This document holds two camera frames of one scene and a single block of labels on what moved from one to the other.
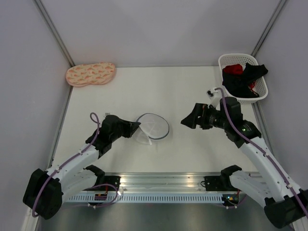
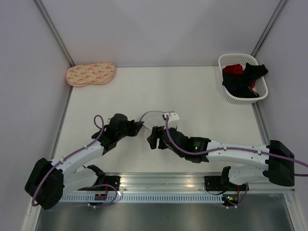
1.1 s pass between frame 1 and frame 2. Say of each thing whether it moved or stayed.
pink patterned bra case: stayed
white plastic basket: stayed
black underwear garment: stayed
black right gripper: moved
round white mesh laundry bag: moved
